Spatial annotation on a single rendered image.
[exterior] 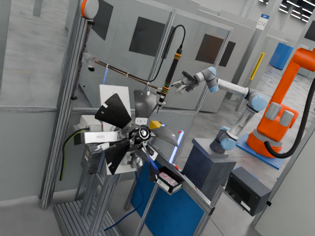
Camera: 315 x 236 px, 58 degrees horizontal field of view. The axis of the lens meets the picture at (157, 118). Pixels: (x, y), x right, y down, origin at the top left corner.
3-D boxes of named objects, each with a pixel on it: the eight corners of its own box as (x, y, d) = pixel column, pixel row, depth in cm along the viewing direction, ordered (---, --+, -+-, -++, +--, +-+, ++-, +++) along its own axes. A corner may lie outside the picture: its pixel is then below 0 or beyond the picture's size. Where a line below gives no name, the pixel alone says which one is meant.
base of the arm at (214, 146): (219, 145, 271) (224, 136, 267) (227, 154, 258) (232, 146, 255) (206, 143, 264) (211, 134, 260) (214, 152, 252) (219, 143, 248)
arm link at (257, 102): (227, 145, 253) (266, 95, 232) (230, 154, 239) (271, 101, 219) (216, 139, 251) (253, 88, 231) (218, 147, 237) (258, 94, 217)
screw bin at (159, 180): (149, 178, 226) (152, 171, 224) (161, 172, 240) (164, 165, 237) (170, 194, 216) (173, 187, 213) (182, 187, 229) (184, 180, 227)
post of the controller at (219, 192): (209, 204, 212) (220, 184, 205) (212, 203, 214) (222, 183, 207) (212, 207, 210) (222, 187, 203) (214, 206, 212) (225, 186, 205)
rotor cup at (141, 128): (128, 145, 205) (138, 143, 195) (125, 125, 207) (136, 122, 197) (144, 143, 214) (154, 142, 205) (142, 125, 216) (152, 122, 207)
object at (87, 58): (79, 62, 210) (82, 51, 207) (84, 61, 217) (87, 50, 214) (91, 67, 209) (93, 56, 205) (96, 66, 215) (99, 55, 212)
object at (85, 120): (75, 125, 252) (77, 114, 248) (91, 124, 263) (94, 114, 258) (82, 135, 241) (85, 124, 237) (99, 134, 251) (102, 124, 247)
